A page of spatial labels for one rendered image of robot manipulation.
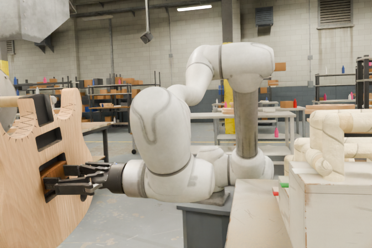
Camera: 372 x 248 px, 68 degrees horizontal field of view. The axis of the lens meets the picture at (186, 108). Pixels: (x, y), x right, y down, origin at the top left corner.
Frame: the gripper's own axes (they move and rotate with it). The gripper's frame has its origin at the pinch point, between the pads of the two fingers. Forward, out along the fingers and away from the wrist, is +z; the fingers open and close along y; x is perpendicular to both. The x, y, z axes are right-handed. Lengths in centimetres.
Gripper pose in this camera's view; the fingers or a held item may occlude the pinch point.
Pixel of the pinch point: (56, 176)
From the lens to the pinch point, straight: 82.1
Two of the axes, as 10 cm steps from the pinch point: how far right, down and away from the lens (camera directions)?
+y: 2.2, -2.2, 9.5
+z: -9.7, 0.4, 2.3
